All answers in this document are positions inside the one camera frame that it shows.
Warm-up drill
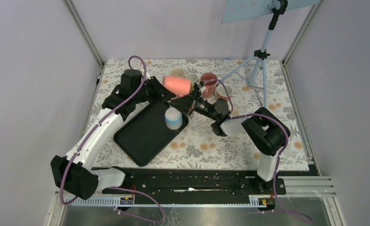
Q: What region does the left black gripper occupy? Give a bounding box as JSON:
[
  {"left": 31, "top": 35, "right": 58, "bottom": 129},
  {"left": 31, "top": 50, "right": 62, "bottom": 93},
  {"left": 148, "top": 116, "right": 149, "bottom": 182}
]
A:
[{"left": 134, "top": 76, "right": 177, "bottom": 106}]

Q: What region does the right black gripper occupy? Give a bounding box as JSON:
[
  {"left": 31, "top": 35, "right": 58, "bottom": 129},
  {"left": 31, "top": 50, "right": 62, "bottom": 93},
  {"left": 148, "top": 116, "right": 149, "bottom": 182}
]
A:
[{"left": 169, "top": 89, "right": 218, "bottom": 121}]

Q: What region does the plain pink mug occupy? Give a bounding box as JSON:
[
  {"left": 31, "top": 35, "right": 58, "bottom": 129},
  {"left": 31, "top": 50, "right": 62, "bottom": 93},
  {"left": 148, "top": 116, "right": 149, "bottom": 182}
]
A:
[{"left": 162, "top": 76, "right": 194, "bottom": 97}]

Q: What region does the grey mug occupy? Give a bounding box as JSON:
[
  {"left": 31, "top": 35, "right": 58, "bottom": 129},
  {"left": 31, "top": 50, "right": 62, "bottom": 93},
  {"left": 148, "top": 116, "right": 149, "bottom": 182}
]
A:
[{"left": 185, "top": 73, "right": 199, "bottom": 83}]

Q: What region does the light green mug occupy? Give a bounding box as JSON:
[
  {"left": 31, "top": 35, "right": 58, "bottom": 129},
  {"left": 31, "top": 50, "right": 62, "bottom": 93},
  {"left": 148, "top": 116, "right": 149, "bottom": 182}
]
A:
[{"left": 170, "top": 67, "right": 186, "bottom": 78}]

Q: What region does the salmon textured square mug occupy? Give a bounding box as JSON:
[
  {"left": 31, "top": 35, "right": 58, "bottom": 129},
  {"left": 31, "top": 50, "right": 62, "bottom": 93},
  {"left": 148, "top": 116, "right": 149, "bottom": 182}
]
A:
[{"left": 216, "top": 84, "right": 233, "bottom": 102}]

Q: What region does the yellow mug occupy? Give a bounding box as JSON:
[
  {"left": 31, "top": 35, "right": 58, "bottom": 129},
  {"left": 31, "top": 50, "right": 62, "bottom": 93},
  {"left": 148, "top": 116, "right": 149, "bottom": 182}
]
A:
[{"left": 230, "top": 108, "right": 240, "bottom": 117}]

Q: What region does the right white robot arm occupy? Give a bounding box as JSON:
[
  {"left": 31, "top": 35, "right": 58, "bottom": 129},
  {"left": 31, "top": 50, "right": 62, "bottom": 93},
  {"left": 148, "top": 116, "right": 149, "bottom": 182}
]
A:
[{"left": 169, "top": 89, "right": 290, "bottom": 194}]

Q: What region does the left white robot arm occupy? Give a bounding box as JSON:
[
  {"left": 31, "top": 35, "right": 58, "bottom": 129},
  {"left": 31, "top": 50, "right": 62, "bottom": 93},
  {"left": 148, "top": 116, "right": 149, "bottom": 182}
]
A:
[{"left": 51, "top": 69, "right": 176, "bottom": 205}]

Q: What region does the light blue mug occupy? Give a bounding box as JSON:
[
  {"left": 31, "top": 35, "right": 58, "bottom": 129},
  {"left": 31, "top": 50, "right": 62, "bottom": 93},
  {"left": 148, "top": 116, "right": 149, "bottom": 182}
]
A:
[{"left": 164, "top": 107, "right": 183, "bottom": 130}]

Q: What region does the black plastic tray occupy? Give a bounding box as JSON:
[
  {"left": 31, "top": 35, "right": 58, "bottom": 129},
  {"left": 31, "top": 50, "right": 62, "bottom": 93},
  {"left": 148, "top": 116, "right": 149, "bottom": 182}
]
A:
[{"left": 113, "top": 103, "right": 189, "bottom": 167}]

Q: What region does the floral tablecloth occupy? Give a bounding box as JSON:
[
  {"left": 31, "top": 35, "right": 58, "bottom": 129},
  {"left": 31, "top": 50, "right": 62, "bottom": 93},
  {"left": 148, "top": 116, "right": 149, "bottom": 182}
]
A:
[{"left": 89, "top": 59, "right": 309, "bottom": 171}]

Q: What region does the light blue tripod stand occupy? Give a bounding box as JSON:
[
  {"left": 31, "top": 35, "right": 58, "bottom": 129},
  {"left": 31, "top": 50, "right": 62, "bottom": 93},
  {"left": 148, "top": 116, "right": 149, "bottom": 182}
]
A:
[{"left": 217, "top": 0, "right": 320, "bottom": 108}]

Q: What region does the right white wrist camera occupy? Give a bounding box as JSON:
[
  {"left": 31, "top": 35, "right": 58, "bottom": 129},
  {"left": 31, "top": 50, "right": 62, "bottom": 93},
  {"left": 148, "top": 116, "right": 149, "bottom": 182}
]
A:
[{"left": 194, "top": 81, "right": 206, "bottom": 93}]

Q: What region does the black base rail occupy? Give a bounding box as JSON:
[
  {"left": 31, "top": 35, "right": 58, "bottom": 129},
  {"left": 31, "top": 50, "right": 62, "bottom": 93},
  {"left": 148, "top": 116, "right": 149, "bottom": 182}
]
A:
[{"left": 102, "top": 168, "right": 286, "bottom": 205}]

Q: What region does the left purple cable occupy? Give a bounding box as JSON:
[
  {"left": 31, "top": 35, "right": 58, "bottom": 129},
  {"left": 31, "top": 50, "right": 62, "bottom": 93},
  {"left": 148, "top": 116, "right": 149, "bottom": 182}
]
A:
[{"left": 59, "top": 55, "right": 168, "bottom": 224}]

